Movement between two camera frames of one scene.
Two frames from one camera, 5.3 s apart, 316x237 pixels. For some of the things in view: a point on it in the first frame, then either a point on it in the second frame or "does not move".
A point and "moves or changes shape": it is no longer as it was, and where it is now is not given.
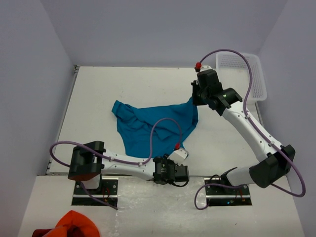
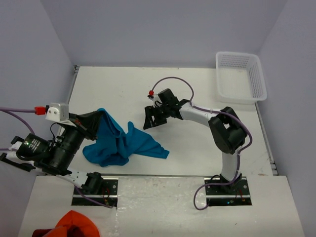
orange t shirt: (74, 224) does not move
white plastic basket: (234, 73) does not move
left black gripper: (170, 161) to (87, 124)
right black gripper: (195, 101) to (150, 112)
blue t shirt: (135, 123) moves or changes shape
